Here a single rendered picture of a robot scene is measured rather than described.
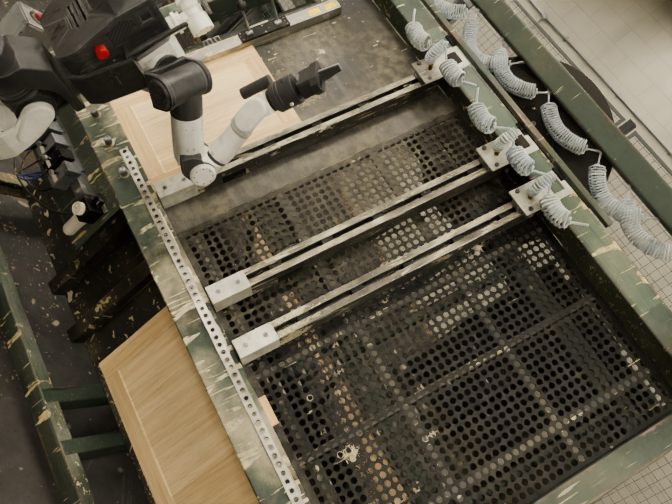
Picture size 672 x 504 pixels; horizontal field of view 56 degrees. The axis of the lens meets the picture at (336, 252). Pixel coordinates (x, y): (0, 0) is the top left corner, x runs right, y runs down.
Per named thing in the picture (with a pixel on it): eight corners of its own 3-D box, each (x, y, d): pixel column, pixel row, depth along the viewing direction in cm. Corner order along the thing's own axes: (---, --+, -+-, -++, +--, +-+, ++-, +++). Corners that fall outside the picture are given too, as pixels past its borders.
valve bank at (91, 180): (-8, 129, 219) (34, 82, 211) (29, 141, 231) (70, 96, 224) (38, 245, 201) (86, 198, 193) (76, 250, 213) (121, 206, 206)
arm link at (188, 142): (177, 189, 188) (173, 126, 172) (172, 162, 196) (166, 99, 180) (217, 185, 191) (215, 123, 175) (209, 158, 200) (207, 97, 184)
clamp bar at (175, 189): (155, 190, 213) (137, 149, 192) (449, 65, 242) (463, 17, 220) (166, 213, 210) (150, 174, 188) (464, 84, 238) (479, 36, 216)
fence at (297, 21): (104, 93, 230) (101, 85, 227) (334, 5, 253) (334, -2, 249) (109, 102, 228) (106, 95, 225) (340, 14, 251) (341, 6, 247)
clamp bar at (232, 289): (205, 291, 199) (192, 258, 177) (512, 145, 227) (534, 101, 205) (218, 317, 195) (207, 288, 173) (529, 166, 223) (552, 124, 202)
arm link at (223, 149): (251, 146, 187) (213, 190, 194) (244, 125, 193) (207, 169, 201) (222, 130, 180) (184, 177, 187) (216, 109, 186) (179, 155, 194)
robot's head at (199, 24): (185, 38, 179) (213, 22, 179) (166, 4, 177) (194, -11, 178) (188, 43, 185) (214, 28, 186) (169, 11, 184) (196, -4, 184)
